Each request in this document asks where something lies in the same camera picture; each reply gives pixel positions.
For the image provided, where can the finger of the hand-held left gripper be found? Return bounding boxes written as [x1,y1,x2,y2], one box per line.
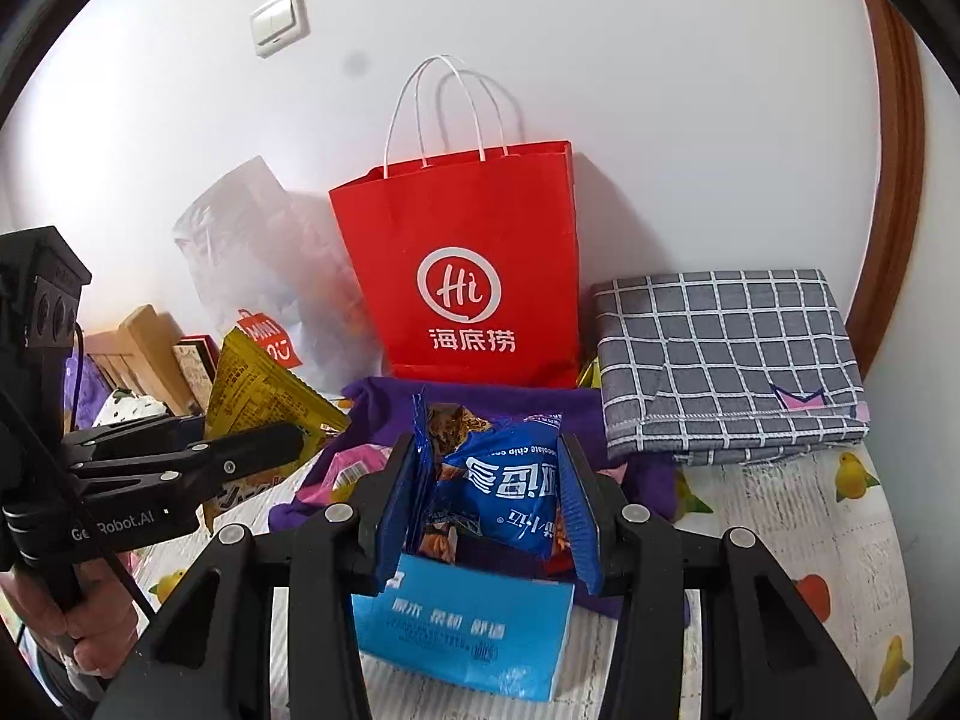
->
[64,414,211,466]
[71,424,305,511]

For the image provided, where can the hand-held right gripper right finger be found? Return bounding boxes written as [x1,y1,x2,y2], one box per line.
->
[556,433,878,720]

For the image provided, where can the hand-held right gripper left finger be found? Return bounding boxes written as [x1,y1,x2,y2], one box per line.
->
[90,431,421,720]

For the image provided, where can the yellow snack packet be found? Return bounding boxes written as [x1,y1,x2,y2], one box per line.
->
[202,330,352,530]

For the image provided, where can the blue snack packet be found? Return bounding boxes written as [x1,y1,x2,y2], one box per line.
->
[409,386,565,563]

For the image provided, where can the blue tissue pack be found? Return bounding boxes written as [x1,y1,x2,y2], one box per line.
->
[351,553,577,704]

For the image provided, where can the person's left hand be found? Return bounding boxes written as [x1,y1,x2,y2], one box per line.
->
[0,559,143,683]

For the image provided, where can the white spotted pillow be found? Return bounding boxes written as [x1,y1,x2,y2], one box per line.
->
[94,388,170,428]

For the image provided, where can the crumpled pink snack packet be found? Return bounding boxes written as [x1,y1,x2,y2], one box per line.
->
[296,444,395,503]

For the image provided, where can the patterned book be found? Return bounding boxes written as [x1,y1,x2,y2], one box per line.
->
[172,336,222,413]

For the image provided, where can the wooden headboard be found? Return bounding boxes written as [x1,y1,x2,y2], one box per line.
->
[82,305,200,417]

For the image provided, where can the purple towel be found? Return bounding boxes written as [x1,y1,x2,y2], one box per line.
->
[268,376,680,620]

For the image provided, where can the fruit print tablecloth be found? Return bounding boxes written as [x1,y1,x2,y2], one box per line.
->
[127,450,920,720]

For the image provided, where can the white plastic bag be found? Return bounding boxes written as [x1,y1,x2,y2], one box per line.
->
[172,156,387,395]

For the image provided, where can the grey plaid folded cloth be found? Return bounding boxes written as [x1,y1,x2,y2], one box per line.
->
[592,268,871,466]

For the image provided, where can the red paper bag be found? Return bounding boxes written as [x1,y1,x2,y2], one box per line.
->
[328,55,582,391]

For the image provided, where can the white light switch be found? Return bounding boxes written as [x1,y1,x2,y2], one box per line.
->
[250,0,310,59]

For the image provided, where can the wooden door frame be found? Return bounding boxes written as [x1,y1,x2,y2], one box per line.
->
[847,0,925,383]

